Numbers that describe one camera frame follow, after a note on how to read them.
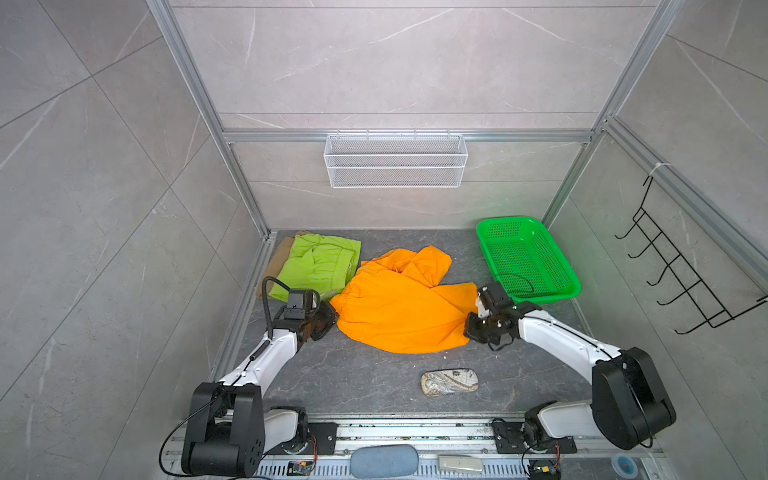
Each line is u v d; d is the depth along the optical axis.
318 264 1.04
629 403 0.42
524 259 1.11
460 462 0.67
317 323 0.76
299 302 0.68
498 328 0.64
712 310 0.58
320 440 0.73
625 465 0.70
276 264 1.09
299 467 0.71
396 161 1.01
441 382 0.80
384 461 0.69
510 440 0.73
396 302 0.93
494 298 0.70
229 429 0.41
